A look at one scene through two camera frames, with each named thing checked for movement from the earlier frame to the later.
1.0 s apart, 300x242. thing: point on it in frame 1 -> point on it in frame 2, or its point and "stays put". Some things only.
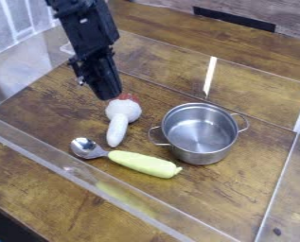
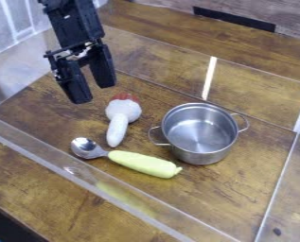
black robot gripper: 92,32 -> 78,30
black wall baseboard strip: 235,19 stays put
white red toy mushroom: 124,111 stays put
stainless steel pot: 200,130 stays put
